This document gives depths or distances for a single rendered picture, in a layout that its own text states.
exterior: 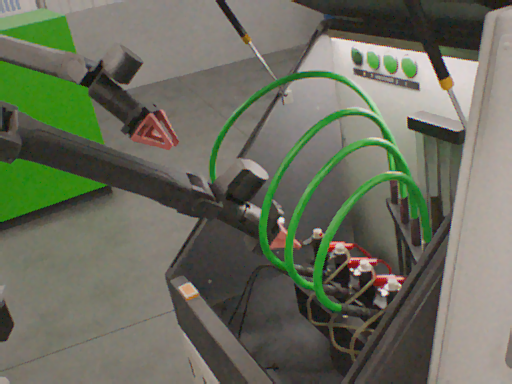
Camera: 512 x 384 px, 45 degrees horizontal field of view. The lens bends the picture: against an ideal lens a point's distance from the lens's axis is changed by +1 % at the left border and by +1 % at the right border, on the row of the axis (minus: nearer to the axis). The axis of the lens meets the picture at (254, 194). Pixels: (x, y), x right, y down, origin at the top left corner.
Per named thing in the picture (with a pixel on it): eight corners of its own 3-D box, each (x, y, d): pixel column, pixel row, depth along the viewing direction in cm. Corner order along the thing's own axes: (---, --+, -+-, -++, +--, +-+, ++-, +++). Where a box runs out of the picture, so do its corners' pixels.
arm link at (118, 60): (89, 79, 135) (62, 69, 127) (119, 36, 132) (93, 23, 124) (123, 111, 130) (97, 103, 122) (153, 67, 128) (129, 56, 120)
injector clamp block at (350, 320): (303, 337, 139) (293, 282, 133) (339, 319, 143) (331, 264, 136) (400, 433, 111) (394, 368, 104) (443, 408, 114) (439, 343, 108)
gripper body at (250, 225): (286, 215, 117) (255, 198, 114) (257, 257, 119) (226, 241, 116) (278, 202, 123) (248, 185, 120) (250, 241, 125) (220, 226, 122)
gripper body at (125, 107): (159, 107, 131) (132, 85, 131) (144, 111, 121) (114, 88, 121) (143, 130, 133) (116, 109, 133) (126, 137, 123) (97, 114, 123)
